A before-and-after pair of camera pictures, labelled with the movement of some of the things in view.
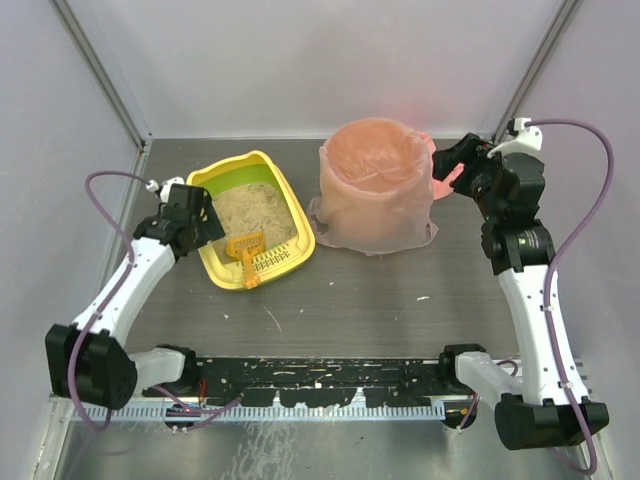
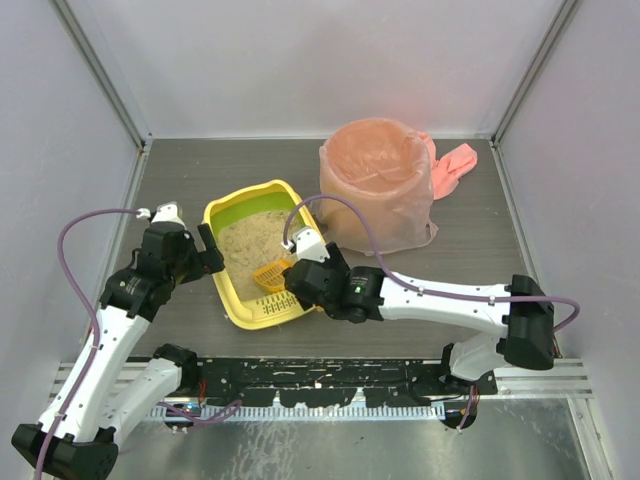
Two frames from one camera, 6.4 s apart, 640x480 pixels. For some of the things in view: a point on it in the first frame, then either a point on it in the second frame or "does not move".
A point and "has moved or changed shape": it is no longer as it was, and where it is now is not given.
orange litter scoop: x=245 y=246 to x=271 y=275
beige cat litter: x=248 y=208 to x=248 y=242
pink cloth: x=443 y=187 does not move
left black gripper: x=201 y=220 to x=198 y=257
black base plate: x=332 y=382 does not move
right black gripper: x=463 y=163 to x=300 y=282
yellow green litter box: x=251 y=196 has moved or changed shape
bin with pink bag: x=376 y=188 does not move
